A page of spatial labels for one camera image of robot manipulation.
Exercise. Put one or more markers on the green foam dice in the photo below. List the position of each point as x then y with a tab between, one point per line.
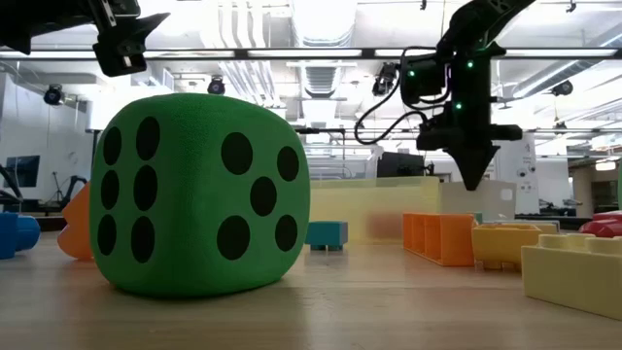
194	204

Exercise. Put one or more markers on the white pillar cabinet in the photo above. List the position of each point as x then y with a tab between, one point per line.
517	160

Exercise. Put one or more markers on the black ceiling spotlight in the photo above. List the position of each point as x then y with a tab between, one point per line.
384	80
216	86
53	94
563	87

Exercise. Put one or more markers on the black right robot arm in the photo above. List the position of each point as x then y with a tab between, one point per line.
469	82

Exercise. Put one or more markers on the orange hollow toy block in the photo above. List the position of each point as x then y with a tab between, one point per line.
75	228

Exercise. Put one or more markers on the orange tall toy block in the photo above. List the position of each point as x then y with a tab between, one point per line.
437	238

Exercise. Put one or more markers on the blue single-stud toy block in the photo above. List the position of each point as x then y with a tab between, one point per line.
17	234

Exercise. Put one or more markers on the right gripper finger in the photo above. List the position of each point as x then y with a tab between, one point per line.
457	141
486	138

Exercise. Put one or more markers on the yellow translucent tray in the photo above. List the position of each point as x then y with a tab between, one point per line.
350	204

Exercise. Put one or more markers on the mint small toy brick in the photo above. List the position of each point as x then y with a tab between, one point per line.
478	217

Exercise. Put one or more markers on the wall monitor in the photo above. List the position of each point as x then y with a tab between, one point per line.
22	170

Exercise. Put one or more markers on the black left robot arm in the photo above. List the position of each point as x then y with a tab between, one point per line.
39	19

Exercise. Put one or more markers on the red two-stud toy block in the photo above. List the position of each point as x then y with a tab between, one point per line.
602	226

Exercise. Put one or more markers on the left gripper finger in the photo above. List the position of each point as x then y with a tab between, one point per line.
119	58
138	31

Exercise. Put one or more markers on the teal small toy brick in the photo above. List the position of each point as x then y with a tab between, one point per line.
326	234

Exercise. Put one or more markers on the white plastic bin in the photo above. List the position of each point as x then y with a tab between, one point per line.
486	204

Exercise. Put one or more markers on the yellow large toy brick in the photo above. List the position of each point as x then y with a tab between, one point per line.
505	243

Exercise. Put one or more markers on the black metal rig frame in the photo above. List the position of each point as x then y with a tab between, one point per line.
368	53

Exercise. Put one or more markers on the yellow small toy brick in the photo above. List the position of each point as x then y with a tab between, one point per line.
548	227
573	277

